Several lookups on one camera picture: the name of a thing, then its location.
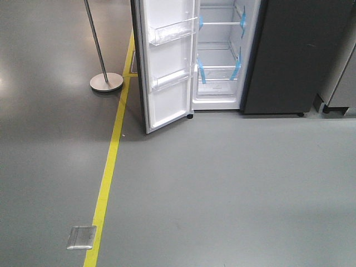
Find clear fridge crisper drawer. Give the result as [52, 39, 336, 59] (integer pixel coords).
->
[197, 66, 238, 98]

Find lower glass fridge shelf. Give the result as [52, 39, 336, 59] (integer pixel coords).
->
[197, 47, 242, 84]

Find middle glass fridge shelf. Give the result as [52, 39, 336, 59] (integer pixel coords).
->
[199, 5, 246, 27]

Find open fridge door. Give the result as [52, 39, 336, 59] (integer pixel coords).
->
[131, 1, 200, 134]

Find glass fridge shelf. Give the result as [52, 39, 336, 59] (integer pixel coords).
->
[199, 5, 246, 27]
[197, 47, 242, 84]

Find metal floor socket plate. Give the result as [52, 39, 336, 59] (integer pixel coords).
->
[66, 225, 97, 250]

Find dark grey fridge body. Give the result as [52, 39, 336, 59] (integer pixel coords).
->
[192, 1, 355, 117]

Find metal stand with round base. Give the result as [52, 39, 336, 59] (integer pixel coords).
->
[83, 0, 124, 93]

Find grey appliance beside fridge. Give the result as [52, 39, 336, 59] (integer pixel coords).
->
[313, 47, 355, 117]

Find clear upper door bin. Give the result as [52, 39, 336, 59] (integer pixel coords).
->
[149, 17, 199, 46]

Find clear lower door bin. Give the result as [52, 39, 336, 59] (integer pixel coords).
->
[151, 65, 195, 92]

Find clear door bin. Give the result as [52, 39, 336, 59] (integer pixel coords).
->
[151, 65, 195, 92]
[149, 17, 199, 46]

